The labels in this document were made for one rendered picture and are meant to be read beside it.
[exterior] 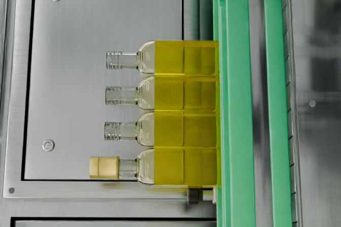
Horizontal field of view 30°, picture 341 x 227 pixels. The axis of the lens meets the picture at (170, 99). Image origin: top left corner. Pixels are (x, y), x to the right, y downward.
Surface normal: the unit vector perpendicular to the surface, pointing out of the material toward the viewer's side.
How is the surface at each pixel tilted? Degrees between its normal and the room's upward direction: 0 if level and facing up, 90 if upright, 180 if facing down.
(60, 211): 90
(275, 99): 90
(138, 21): 90
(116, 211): 90
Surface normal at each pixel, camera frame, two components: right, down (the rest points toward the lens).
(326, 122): 0.04, -0.25
